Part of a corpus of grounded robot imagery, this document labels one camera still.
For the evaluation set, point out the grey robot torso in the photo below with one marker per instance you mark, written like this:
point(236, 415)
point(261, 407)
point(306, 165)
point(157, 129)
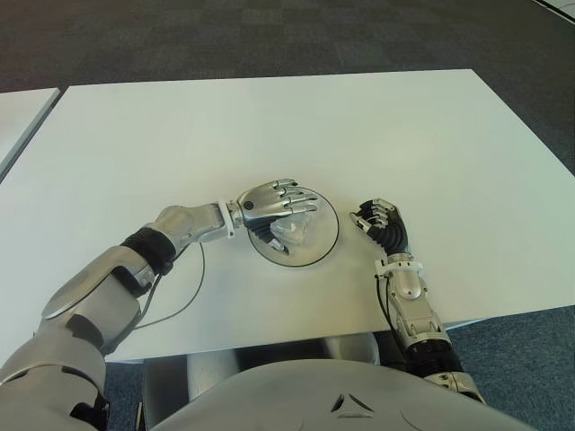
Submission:
point(292, 395)

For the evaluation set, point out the neighbouring white table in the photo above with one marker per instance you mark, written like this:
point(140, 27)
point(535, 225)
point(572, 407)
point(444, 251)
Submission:
point(20, 119)

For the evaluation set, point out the clear water bottle blue cap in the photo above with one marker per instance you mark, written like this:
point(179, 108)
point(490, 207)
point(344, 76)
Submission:
point(294, 231)

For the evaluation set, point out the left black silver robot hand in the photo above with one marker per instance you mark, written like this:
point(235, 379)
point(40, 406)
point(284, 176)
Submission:
point(262, 204)

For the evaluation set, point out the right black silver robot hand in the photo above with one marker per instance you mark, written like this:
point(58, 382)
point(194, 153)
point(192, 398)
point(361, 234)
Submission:
point(391, 233)

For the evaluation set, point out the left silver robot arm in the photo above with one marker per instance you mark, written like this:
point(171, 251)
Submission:
point(90, 305)

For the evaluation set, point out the white plate black rim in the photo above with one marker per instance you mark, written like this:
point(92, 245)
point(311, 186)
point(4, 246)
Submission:
point(319, 242)

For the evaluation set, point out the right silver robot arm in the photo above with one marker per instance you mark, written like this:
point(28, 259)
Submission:
point(418, 323)

